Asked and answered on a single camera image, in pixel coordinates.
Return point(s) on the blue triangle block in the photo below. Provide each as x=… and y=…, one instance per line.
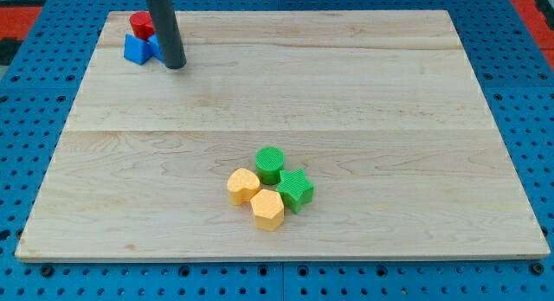
x=136, y=50

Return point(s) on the light wooden board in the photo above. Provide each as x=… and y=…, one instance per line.
x=381, y=109

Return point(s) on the yellow heart block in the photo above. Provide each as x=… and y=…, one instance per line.
x=242, y=185

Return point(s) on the green cylinder block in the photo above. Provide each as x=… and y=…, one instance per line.
x=269, y=162

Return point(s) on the red cylinder block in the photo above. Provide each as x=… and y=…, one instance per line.
x=142, y=25

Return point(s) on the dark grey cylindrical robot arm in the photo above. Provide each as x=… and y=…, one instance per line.
x=166, y=28

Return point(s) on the green star block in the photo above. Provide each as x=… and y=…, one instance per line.
x=295, y=189

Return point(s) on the yellow hexagon block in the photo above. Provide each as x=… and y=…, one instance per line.
x=268, y=209

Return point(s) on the blue block behind arm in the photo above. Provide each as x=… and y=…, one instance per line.
x=155, y=48

